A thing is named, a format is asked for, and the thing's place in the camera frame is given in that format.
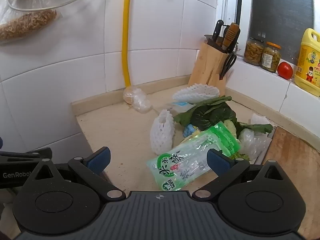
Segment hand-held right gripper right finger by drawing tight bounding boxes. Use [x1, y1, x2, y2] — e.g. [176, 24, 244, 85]
[192, 149, 292, 202]

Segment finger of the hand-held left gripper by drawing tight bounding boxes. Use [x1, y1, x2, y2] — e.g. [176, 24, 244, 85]
[0, 147, 53, 160]

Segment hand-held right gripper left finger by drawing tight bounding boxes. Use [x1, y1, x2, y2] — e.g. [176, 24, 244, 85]
[24, 147, 126, 202]

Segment green plastic food package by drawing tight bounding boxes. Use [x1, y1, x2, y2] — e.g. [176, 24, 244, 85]
[146, 121, 242, 192]

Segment green leafy vegetable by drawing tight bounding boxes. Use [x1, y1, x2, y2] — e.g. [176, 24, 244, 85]
[173, 95, 274, 137]

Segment blue plastic wrapper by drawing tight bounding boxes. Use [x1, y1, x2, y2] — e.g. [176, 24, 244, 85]
[183, 124, 198, 138]

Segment tall white foam fruit net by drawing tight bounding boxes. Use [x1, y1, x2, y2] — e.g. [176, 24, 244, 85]
[149, 109, 175, 155]

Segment crumpled clear plastic wrap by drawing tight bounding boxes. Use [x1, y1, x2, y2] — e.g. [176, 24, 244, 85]
[123, 86, 153, 112]

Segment flat white foam fruit net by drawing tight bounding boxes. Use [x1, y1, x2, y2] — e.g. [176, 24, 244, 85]
[172, 85, 220, 105]

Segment wooden cutting board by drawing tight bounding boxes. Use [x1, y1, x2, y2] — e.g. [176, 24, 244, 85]
[262, 126, 320, 240]

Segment wooden knife block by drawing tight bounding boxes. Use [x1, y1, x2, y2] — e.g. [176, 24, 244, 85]
[188, 42, 234, 97]

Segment black scissors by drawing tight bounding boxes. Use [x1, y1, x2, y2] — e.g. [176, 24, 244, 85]
[220, 52, 237, 79]

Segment red tomato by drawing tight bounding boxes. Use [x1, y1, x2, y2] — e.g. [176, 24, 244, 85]
[277, 61, 294, 80]

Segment glass jar of pale pickles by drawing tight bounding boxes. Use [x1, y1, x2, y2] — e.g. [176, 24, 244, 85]
[243, 37, 265, 66]

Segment glass jar of green pickles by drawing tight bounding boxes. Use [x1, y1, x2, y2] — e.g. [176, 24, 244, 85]
[261, 42, 282, 74]

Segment steel cleaver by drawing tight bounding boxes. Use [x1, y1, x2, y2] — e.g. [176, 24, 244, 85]
[204, 34, 223, 46]

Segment bag of brown dried food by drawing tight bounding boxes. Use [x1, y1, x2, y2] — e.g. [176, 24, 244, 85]
[0, 8, 63, 43]

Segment yellow pipe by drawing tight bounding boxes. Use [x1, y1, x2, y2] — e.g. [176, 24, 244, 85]
[122, 0, 133, 88]

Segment yellow detergent bottle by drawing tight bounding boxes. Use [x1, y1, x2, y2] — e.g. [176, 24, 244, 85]
[294, 28, 320, 98]

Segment window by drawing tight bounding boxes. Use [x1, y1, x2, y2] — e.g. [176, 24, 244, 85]
[217, 0, 320, 66]

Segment wooden handled knife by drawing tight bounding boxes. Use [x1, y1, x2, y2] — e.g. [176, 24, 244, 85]
[222, 22, 241, 54]

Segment black handled knife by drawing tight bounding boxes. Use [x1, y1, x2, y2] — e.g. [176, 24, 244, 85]
[212, 20, 224, 43]

